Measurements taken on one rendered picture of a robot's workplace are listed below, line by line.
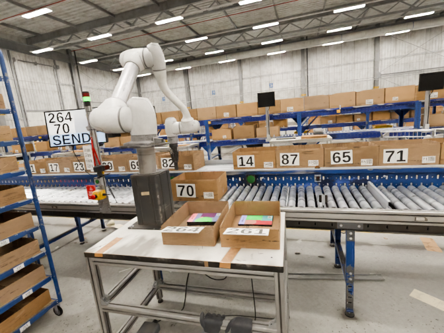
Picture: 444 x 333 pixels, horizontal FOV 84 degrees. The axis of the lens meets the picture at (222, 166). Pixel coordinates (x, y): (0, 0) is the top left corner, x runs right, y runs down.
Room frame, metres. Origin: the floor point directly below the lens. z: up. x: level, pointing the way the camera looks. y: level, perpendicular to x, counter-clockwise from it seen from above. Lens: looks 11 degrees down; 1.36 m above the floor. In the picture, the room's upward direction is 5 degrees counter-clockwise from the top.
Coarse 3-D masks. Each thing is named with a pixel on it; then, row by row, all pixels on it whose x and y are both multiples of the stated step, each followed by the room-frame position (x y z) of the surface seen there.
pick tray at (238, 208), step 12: (240, 204) 1.45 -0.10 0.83; (252, 204) 1.43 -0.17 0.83; (264, 204) 1.41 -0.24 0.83; (276, 204) 1.39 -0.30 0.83; (228, 216) 1.28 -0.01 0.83; (240, 216) 1.43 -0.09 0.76; (276, 216) 1.38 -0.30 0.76; (252, 228) 1.24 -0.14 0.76; (264, 228) 1.24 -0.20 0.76; (276, 228) 1.23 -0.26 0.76; (228, 240) 1.08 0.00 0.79; (240, 240) 1.07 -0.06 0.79; (252, 240) 1.05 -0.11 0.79; (264, 240) 1.04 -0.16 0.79; (276, 240) 1.03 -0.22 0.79
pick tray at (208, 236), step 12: (192, 204) 1.53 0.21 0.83; (204, 204) 1.51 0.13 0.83; (216, 204) 1.49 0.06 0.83; (228, 204) 1.46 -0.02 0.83; (180, 216) 1.42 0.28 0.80; (204, 228) 1.12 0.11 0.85; (216, 228) 1.16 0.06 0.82; (168, 240) 1.17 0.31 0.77; (180, 240) 1.15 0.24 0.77; (192, 240) 1.13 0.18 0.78; (204, 240) 1.12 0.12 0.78; (216, 240) 1.14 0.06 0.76
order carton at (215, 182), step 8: (176, 176) 2.01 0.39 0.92; (184, 176) 2.16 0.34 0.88; (192, 176) 2.15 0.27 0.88; (200, 176) 2.13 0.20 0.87; (208, 176) 2.11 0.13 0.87; (216, 176) 2.09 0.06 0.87; (224, 176) 1.99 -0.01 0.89; (200, 184) 1.82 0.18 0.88; (208, 184) 1.80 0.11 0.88; (216, 184) 1.79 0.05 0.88; (224, 184) 1.97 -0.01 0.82; (176, 192) 1.88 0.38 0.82; (200, 192) 1.82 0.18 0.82; (216, 192) 1.79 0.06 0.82; (224, 192) 1.95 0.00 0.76; (176, 200) 1.88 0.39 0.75; (184, 200) 1.86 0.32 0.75; (192, 200) 1.84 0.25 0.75; (200, 200) 1.83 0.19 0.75; (208, 200) 1.81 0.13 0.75; (216, 200) 1.79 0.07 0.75
